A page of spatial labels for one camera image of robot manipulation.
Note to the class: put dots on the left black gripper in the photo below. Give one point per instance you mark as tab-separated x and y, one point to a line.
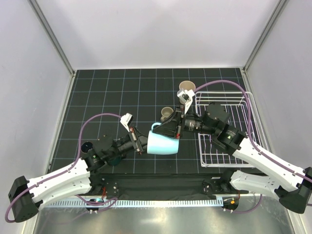
140	145

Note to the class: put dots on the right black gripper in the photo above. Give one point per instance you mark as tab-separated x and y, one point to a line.
169	127

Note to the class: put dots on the light blue mug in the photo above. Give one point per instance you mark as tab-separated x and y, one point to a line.
161	145

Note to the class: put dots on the dark green mug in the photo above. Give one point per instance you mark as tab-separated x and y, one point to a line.
114	161

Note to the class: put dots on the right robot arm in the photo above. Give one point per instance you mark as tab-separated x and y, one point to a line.
290	185

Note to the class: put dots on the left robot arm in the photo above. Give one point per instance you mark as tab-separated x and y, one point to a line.
28	196

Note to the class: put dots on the small grey-beige mug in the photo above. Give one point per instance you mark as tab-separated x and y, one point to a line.
165	113

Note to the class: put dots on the tall beige cup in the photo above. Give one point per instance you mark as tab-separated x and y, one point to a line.
186	85

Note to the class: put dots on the dark blue mug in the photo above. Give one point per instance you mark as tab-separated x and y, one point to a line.
86	147

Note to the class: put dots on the black grid mat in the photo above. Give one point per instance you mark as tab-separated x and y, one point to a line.
99	97

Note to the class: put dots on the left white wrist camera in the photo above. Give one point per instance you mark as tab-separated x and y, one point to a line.
126	120

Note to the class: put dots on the white wire dish rack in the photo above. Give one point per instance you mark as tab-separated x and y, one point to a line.
243	122

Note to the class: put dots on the white slotted cable duct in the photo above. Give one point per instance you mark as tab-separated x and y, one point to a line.
78	203

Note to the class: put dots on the right aluminium frame post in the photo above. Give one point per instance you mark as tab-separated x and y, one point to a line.
281	4

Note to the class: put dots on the aluminium frame post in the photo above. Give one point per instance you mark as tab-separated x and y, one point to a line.
281	4
51	35

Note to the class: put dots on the left aluminium frame post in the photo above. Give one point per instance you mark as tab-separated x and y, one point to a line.
51	35

